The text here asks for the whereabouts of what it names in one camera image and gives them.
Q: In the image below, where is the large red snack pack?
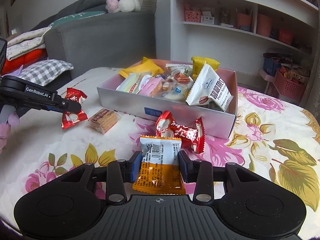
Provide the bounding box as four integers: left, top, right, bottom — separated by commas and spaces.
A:
156, 111, 205, 154

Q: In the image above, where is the orange white snack pack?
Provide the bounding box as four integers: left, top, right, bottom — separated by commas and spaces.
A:
132, 135, 185, 194

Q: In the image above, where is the white blue bread pack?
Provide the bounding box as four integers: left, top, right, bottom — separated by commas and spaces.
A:
155, 85, 190, 103

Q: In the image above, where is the white pecan nut pack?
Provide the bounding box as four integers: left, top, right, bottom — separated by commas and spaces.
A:
186, 63, 233, 112

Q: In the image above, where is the pale green white snack pack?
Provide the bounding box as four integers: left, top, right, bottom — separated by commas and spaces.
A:
116, 72, 152, 94

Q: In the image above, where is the purple gloved hand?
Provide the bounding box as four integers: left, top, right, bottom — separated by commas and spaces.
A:
1, 105, 20, 152

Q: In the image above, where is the checkered grey pillow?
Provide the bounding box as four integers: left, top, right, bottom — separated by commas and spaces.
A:
18, 59, 74, 86

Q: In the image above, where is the brown cracker pack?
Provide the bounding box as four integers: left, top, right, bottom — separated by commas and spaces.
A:
87, 108, 121, 134

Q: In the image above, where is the small red candy pack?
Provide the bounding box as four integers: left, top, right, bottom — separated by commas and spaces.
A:
61, 88, 88, 129

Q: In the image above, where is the pink white snack box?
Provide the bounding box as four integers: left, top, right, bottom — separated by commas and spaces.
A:
97, 68, 238, 139

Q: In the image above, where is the pink snack pack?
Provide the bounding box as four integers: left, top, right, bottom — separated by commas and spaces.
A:
138, 77, 164, 97

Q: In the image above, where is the grey sofa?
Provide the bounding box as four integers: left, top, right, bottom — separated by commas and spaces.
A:
33, 0, 156, 90

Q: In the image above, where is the teal cushion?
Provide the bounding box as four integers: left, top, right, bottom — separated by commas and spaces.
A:
48, 11, 106, 27

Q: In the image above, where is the white nut mix pack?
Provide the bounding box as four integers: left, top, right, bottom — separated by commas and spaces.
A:
165, 63, 194, 88

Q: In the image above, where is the small yellow snack pack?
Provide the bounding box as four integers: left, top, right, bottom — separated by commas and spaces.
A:
190, 56, 221, 81

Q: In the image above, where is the pink basket on floor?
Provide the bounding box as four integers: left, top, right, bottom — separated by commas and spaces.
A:
274, 70, 306, 101

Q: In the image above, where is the blue storage bin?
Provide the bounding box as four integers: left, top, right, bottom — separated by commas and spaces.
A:
263, 53, 283, 77

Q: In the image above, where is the pink white plush toy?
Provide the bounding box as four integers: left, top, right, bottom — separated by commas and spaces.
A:
105, 0, 141, 13

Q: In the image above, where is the white shelf unit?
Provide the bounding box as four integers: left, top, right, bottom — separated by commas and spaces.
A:
155, 0, 319, 87

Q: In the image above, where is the small pink shelf basket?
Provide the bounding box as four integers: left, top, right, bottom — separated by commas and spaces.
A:
184, 10, 202, 23

